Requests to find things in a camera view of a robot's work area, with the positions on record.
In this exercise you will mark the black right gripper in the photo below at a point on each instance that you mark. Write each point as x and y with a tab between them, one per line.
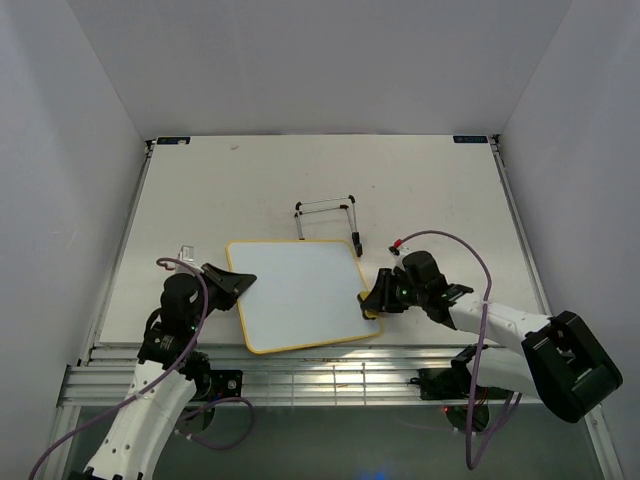
380	299

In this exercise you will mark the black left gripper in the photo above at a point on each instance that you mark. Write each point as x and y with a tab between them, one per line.
230	284

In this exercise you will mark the yellow whiteboard eraser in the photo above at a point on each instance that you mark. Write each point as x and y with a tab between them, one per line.
368	311

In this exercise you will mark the yellow framed whiteboard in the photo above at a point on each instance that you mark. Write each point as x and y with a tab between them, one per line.
305	294

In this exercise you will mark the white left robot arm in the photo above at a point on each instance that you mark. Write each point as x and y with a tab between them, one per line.
172	382

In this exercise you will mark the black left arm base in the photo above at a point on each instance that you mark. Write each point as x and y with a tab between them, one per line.
219	384

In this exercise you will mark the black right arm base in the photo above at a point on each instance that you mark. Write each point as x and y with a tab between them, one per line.
445	384

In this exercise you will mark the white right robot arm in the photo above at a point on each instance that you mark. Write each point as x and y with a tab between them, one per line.
557	360

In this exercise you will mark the blue left corner label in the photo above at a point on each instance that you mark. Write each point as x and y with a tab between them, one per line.
173	140

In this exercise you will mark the blue table corner label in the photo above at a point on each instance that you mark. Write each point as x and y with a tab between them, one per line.
470	139

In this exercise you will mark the metal wire board stand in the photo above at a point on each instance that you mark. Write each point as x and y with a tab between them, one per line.
329	217

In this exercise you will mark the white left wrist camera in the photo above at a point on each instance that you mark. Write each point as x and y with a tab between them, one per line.
186	260

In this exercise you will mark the aluminium extrusion frame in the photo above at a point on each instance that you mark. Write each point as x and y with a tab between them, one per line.
449	200

